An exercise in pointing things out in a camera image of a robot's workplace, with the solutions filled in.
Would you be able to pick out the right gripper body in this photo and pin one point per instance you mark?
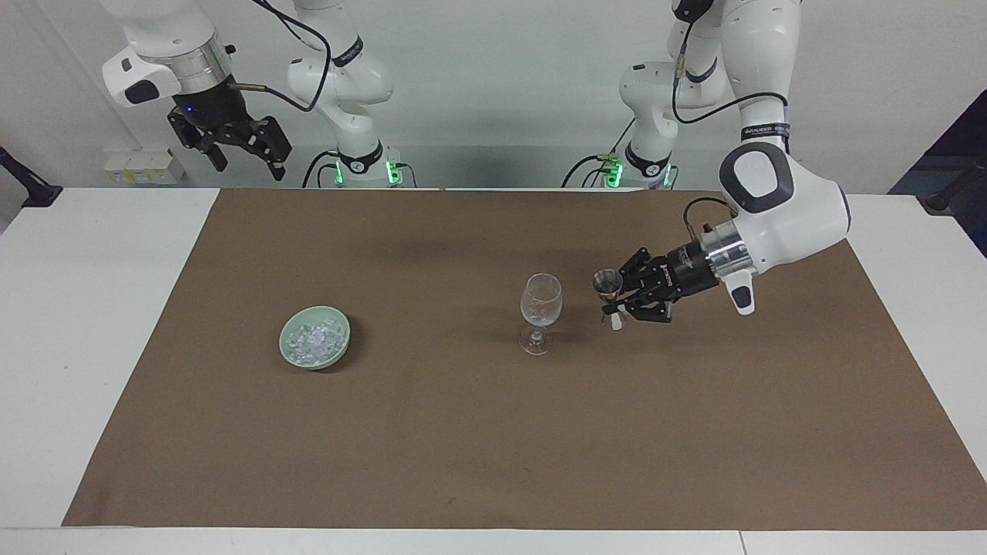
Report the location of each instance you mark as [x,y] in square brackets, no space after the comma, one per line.
[210,108]

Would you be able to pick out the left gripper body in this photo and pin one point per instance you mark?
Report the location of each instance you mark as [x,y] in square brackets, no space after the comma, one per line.
[685,268]

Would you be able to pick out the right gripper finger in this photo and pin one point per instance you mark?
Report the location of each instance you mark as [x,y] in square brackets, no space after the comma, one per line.
[193,137]
[274,142]

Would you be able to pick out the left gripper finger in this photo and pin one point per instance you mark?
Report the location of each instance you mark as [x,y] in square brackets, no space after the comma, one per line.
[638,267]
[648,308]

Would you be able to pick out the small metal measuring cup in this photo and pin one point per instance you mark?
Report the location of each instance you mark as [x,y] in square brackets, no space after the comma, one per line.
[605,282]

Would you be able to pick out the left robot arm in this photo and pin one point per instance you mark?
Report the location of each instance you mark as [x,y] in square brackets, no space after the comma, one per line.
[802,208]

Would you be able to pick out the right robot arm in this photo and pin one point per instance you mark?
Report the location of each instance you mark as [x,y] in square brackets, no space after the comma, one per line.
[347,77]

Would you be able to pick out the clear wine glass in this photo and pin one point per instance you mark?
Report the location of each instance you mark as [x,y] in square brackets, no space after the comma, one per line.
[541,308]

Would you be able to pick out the clear ice cubes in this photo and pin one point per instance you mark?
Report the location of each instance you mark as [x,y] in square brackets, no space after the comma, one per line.
[312,339]

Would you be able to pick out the black stand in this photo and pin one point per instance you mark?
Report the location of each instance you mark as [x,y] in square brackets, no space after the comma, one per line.
[944,198]
[35,191]

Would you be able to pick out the green ceramic bowl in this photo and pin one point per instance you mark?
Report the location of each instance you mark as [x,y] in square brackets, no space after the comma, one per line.
[288,340]

